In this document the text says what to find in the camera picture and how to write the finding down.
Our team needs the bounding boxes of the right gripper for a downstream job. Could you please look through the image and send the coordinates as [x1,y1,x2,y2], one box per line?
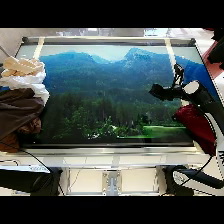
[148,82,183,102]

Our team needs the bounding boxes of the beige garment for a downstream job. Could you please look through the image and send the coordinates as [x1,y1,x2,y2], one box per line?
[1,55,45,78]

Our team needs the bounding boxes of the red garment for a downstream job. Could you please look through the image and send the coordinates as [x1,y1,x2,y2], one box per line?
[172,104,218,157]

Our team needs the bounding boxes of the white garment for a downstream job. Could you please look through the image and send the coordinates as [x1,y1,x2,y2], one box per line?
[0,69,51,105]

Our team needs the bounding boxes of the rust brown garment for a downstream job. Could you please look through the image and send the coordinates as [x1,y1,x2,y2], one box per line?
[0,117,43,154]

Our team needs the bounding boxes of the dark brown garment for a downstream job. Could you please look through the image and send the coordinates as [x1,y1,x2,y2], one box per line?
[0,87,46,141]

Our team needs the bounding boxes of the black cable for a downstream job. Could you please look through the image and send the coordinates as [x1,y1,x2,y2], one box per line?
[178,154,215,188]
[0,141,53,174]

